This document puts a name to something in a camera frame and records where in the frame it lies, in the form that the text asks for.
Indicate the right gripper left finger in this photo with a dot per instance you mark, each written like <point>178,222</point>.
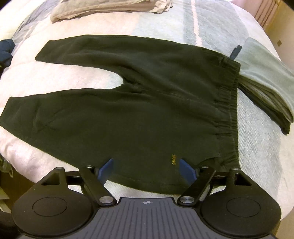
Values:
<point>94,179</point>

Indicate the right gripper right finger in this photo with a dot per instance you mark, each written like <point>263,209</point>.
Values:
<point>198,180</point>

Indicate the black pants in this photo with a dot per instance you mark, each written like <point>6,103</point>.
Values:
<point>177,101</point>

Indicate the striped bedspread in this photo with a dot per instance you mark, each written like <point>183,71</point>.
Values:
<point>265,154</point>

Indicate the folded green grey garment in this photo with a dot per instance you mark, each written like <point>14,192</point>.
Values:
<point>266,81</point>

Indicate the dark blue garment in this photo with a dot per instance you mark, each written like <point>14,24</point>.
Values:
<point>6,48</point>

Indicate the folded beige garment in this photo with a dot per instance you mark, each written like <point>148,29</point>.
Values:
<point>72,9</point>

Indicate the pink curtain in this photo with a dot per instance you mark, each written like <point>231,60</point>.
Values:
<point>266,12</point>

